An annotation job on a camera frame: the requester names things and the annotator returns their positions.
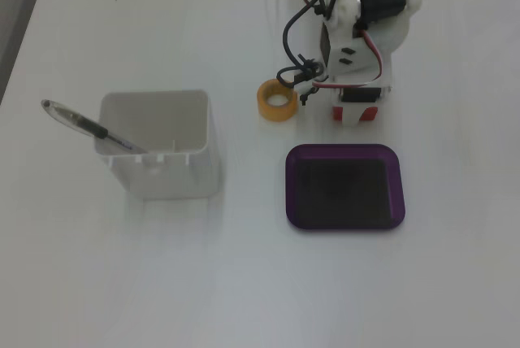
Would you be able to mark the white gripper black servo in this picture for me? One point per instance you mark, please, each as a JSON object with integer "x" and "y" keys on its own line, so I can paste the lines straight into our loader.
{"x": 359, "y": 95}

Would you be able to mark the red cube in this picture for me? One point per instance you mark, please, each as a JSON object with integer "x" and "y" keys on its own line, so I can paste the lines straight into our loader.
{"x": 369, "y": 114}

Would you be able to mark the black transparent pen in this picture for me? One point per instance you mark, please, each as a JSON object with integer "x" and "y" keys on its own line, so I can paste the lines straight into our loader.
{"x": 81, "y": 122}

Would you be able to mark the purple tray box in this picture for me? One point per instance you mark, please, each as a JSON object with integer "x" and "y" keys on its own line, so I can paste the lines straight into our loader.
{"x": 345, "y": 193}

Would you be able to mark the white square container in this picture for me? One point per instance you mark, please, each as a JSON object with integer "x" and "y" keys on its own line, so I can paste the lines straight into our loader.
{"x": 170, "y": 177}

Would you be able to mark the yellow tape roll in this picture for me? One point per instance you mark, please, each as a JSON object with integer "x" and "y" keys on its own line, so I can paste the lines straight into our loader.
{"x": 277, "y": 113}

